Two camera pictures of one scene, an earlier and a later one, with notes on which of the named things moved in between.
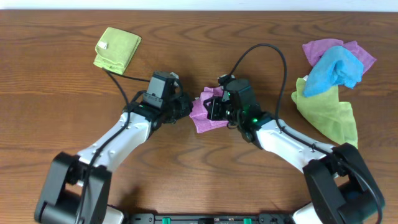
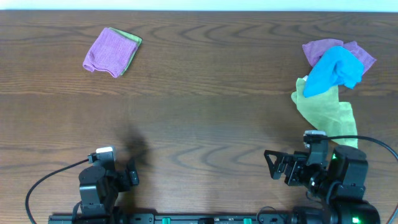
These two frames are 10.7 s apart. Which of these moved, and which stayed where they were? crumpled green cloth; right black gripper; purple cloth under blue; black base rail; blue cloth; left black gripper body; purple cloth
Moved: right black gripper; left black gripper body; purple cloth
Stayed: crumpled green cloth; black base rail; purple cloth under blue; blue cloth
